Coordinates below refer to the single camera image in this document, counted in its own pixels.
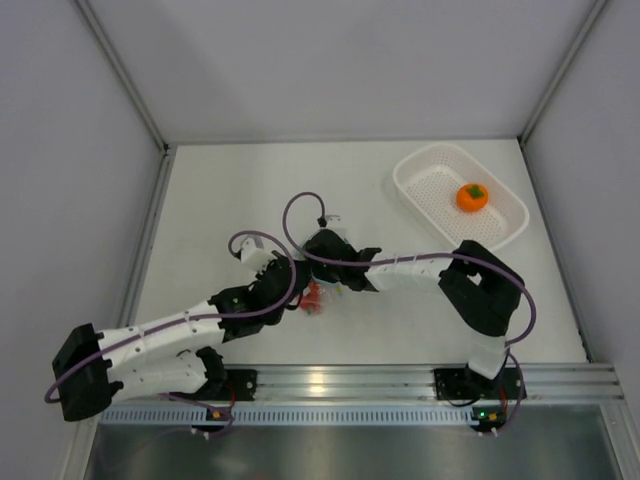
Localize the clear zip top bag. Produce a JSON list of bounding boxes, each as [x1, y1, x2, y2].
[[294, 278, 344, 315]]

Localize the orange fake persimmon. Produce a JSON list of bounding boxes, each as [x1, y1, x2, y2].
[[455, 183, 489, 213]]

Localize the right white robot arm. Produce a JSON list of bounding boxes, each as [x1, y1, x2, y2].
[[302, 228, 524, 397]]

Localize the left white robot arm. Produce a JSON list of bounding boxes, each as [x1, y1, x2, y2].
[[45, 256, 311, 422]]

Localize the red fake chili pepper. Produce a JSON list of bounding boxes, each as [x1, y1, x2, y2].
[[299, 280, 330, 315]]

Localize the white perforated plastic basket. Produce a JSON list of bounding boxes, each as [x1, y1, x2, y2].
[[392, 142, 530, 252]]

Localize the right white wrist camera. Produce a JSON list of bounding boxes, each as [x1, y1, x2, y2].
[[317, 214, 347, 240]]

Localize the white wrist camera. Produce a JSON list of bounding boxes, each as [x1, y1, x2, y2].
[[240, 236, 274, 273], [317, 214, 347, 240]]

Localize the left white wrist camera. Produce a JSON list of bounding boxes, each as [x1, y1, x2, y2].
[[240, 236, 274, 273]]

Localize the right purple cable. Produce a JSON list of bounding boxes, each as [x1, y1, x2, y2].
[[282, 192, 540, 436]]

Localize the left black base bracket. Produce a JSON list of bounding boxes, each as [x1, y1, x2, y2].
[[196, 368, 258, 402]]

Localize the black base bracket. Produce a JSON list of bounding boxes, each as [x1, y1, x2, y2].
[[433, 367, 478, 402], [196, 368, 258, 402]]

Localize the white slotted cable duct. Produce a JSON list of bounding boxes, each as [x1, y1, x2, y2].
[[99, 404, 502, 427]]

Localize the right black base bracket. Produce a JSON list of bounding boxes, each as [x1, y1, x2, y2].
[[433, 367, 478, 402]]

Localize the aluminium mounting rail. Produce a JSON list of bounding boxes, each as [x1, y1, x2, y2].
[[229, 363, 624, 404]]

